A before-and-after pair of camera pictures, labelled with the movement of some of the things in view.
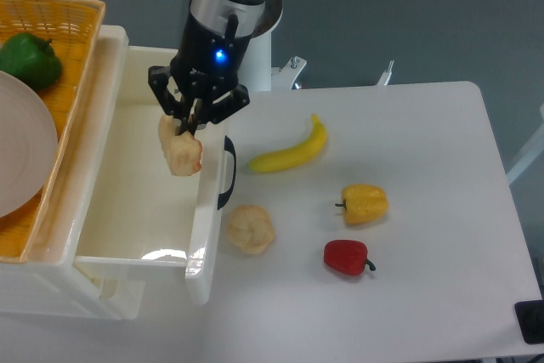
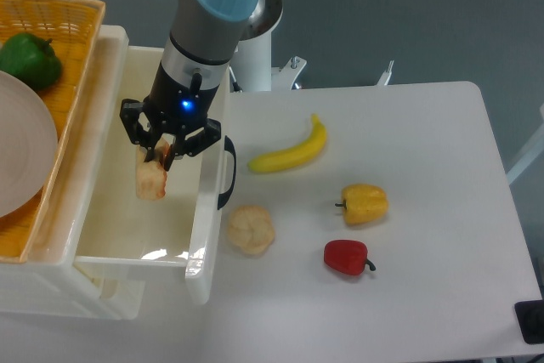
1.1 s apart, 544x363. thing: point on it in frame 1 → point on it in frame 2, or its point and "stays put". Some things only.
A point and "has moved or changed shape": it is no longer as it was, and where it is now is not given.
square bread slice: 182,152 has moved or changed shape
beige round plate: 28,143 stays put
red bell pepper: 347,256 stays put
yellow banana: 295,156 stays put
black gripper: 205,69 → 178,105
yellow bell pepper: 364,204 stays put
